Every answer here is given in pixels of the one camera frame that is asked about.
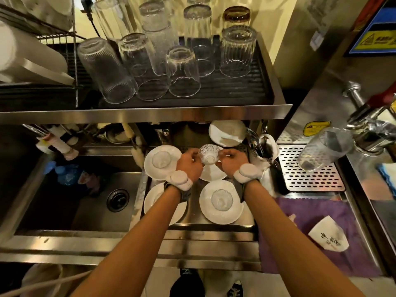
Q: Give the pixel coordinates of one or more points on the blue dish soap bottle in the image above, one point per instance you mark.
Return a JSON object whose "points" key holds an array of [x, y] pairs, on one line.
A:
{"points": [[66, 176]]}

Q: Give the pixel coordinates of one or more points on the black white left shoe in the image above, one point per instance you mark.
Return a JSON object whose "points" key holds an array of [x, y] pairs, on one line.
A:
{"points": [[188, 272]]}

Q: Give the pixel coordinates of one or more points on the recessed steel drainboard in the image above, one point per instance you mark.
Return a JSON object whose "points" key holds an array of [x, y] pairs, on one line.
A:
{"points": [[193, 213]]}

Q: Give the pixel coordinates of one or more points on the person's right hand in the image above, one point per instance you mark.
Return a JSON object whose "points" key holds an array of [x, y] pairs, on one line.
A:
{"points": [[233, 160]]}

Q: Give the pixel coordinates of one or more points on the white dishes on rack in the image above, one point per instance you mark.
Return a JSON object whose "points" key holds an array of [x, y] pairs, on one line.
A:
{"points": [[28, 55]]}

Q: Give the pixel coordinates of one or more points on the person's right forearm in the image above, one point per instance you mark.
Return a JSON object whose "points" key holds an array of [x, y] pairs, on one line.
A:
{"points": [[297, 250]]}

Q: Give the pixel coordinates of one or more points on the black white right shoe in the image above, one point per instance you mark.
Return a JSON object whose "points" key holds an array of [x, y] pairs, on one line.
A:
{"points": [[235, 289]]}

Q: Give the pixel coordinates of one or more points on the steel dispenser tap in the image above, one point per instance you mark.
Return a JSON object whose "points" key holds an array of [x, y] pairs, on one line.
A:
{"points": [[355, 95]]}

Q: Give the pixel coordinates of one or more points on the steel hot water dispenser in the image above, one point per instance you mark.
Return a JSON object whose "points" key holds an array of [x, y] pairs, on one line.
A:
{"points": [[325, 89]]}

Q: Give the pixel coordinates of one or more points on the person's left hand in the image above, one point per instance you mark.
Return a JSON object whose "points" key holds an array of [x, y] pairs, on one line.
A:
{"points": [[190, 165]]}

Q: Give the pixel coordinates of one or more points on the white right wrist tracker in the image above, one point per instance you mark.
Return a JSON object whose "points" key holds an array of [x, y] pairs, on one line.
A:
{"points": [[247, 171]]}

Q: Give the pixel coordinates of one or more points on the person's left forearm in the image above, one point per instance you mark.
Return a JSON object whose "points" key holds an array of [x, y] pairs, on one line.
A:
{"points": [[130, 253]]}

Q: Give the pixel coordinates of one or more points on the purple cloth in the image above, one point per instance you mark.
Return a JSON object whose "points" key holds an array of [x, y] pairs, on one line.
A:
{"points": [[294, 238]]}

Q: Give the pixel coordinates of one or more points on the white wrist tracker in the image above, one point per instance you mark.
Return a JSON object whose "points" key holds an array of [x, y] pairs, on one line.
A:
{"points": [[247, 171], [179, 179]]}

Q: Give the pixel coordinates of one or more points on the white saucer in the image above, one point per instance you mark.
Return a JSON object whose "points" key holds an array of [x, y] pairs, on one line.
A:
{"points": [[207, 213], [151, 197], [154, 174], [210, 174]]}

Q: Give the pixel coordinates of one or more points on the white ceramic cutlery jug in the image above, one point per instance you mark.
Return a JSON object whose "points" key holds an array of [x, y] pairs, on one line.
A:
{"points": [[273, 148]]}

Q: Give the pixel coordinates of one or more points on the black plug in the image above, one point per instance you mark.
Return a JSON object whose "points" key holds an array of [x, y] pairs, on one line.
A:
{"points": [[89, 12]]}

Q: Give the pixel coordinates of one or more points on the blue white cloth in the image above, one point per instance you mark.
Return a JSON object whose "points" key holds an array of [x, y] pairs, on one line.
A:
{"points": [[388, 179]]}

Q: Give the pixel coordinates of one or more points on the slotted steel drip tray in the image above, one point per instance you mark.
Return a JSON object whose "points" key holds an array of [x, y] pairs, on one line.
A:
{"points": [[309, 180]]}

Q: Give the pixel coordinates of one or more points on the black white shoe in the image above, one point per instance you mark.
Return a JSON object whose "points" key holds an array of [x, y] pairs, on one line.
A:
{"points": [[235, 289], [188, 272]]}

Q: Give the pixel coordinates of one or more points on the perforated steel drip tray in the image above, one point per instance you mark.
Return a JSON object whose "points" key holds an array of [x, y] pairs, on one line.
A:
{"points": [[244, 151]]}

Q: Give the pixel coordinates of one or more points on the round sink drain strainer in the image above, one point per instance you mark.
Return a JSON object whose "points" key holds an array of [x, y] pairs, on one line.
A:
{"points": [[118, 200]]}

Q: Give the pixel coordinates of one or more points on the bunch of steel cutlery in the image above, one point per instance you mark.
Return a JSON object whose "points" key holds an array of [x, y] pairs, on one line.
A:
{"points": [[256, 145]]}

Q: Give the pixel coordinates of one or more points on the stack of white plates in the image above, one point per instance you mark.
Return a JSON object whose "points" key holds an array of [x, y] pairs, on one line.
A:
{"points": [[227, 132]]}

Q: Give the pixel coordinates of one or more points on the clear measuring cup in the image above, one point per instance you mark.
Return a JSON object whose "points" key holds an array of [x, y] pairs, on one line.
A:
{"points": [[321, 148]]}

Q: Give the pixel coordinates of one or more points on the person's left leg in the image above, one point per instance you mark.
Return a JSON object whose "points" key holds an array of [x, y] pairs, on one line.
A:
{"points": [[187, 286]]}

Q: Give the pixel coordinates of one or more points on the amber rimmed glass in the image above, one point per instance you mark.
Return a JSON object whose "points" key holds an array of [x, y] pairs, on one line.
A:
{"points": [[236, 15]]}

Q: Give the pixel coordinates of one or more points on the stainless steel sink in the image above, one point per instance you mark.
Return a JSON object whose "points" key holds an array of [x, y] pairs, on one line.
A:
{"points": [[77, 219]]}

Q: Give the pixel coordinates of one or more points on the white plastic bag bin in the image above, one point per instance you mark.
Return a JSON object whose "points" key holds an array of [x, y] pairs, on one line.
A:
{"points": [[40, 275]]}

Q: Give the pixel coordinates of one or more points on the round steel bowl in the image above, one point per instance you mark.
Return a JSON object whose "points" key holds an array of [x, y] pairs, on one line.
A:
{"points": [[116, 137]]}

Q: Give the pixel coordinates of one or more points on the group of tall clear glasses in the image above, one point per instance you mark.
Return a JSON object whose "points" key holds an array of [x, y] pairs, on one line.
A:
{"points": [[105, 74]]}

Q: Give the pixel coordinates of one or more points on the white sponge bottle brush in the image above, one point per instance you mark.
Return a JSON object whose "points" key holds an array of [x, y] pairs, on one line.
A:
{"points": [[137, 156]]}

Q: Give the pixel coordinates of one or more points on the white left wrist tracker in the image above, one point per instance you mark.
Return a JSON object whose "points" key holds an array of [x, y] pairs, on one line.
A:
{"points": [[179, 179]]}

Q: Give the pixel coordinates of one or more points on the steel milk jug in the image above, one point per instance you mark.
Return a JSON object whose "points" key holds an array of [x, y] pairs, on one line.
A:
{"points": [[371, 139]]}

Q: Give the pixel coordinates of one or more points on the small patterned glass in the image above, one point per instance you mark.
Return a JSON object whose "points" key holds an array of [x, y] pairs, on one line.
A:
{"points": [[222, 200], [161, 159], [208, 153]]}

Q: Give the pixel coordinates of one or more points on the chrome faucet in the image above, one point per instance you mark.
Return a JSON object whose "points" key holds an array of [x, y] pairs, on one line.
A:
{"points": [[34, 129]]}

